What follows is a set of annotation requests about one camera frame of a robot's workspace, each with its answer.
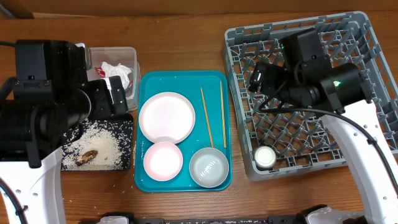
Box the white rice pile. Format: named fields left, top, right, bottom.
left=62, top=121, right=133, bottom=170

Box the white paper cup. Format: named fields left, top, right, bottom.
left=253, top=146, right=277, bottom=170

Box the small pink bowl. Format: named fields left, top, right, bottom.
left=144, top=142, right=183, bottom=182

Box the red foil snack wrapper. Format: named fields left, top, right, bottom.
left=95, top=67, right=133, bottom=87

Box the brown food scrap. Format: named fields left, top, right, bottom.
left=75, top=150, right=98, bottom=166

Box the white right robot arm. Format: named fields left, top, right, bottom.
left=248, top=28, right=397, bottom=223

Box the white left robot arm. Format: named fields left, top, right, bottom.
left=1, top=40, right=127, bottom=223

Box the clear plastic waste bin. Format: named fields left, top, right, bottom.
left=87, top=47, right=141, bottom=111

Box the black rectangular waste tray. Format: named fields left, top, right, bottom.
left=60, top=113, right=134, bottom=172

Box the grey plastic dishwasher rack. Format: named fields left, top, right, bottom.
left=223, top=11, right=397, bottom=181

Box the large white plate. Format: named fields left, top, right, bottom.
left=139, top=91, right=196, bottom=144

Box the right wooden chopstick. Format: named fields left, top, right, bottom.
left=220, top=81, right=227, bottom=148

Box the wooden chopstick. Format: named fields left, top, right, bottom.
left=220, top=81, right=227, bottom=148
left=200, top=87, right=215, bottom=148

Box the teal plastic serving tray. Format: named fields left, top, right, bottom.
left=134, top=70, right=233, bottom=192

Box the left wooden chopstick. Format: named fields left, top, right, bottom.
left=200, top=87, right=215, bottom=148

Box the grey ceramic bowl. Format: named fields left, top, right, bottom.
left=189, top=147, right=229, bottom=189

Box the black rail at table edge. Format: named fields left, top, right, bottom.
left=96, top=204, right=355, bottom=224

